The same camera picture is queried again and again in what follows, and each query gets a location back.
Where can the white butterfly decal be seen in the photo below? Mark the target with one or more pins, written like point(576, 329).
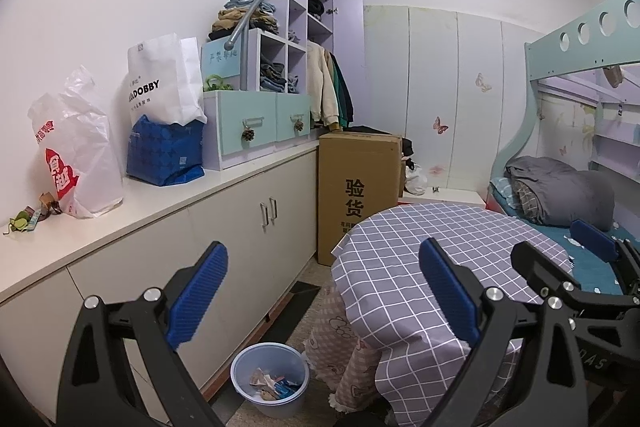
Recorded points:
point(482, 82)

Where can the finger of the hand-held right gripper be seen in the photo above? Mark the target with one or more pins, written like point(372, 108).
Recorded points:
point(595, 239)
point(542, 267)

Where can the green wrapper scrap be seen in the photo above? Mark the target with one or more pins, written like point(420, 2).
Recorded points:
point(21, 223)

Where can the blue snack packet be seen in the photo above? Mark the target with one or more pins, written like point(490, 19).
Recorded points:
point(286, 391)

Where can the teal bedsheet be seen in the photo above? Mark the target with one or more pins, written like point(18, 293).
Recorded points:
point(555, 234)

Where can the green toy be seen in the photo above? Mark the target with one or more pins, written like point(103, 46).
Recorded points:
point(214, 83)

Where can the lavender cupboard door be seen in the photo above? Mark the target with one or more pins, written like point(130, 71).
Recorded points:
point(347, 52)

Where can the white low platform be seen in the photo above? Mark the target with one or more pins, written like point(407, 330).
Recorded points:
point(450, 197)

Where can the small white plastic bag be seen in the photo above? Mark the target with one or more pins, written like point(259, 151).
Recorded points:
point(416, 181)

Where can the brown hanging object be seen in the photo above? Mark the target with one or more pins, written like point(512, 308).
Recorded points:
point(612, 76)

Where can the blue plastic bucket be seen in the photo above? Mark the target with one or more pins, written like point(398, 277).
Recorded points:
point(240, 382)

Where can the blue woven bag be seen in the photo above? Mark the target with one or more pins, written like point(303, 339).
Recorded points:
point(162, 152)

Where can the black clothes heap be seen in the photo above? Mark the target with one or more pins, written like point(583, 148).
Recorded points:
point(407, 152)

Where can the teal drawer unit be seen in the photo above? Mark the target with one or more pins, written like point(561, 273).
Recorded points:
point(240, 114)

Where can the tall cardboard box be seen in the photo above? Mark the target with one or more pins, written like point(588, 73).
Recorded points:
point(360, 172)

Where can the white shopping bag black print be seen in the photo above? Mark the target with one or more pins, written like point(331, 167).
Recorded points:
point(155, 67)

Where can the checked grey tablecloth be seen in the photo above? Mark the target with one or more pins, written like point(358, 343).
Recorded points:
point(390, 277)

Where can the pink patterned table skirt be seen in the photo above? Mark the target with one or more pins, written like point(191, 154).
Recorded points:
point(340, 347)

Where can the white plastic bag red print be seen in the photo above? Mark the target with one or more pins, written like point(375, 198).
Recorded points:
point(80, 147)

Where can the long white cabinet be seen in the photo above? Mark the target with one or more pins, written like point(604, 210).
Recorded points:
point(175, 242)

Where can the white wardrobe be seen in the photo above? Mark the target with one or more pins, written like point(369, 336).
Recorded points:
point(450, 57)

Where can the folded jeans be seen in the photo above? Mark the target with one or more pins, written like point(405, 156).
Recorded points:
point(272, 77)

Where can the teal box with label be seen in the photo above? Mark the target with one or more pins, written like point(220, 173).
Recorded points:
point(220, 59)

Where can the beige hanging jacket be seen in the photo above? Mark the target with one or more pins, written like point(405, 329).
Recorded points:
point(321, 87)

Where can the pink butterfly decal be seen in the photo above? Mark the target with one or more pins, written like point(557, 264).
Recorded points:
point(440, 125)

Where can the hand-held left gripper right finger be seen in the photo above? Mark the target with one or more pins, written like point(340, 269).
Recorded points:
point(450, 294)

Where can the dark green hanging jacket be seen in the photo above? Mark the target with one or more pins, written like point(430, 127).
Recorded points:
point(342, 94)

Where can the plaid pillow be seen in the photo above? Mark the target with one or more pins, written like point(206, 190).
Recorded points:
point(527, 202)

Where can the teal bunk bed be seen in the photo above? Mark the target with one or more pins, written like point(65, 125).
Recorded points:
point(545, 62)

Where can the dark folded clothes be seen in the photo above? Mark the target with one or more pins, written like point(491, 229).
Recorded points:
point(317, 6)

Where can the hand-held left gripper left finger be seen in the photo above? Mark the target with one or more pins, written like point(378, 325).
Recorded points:
point(197, 294)

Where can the grey duvet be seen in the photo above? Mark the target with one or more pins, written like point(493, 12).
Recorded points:
point(565, 189)

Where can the pile of folded clothes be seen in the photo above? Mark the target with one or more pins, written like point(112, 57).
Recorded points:
point(235, 19)

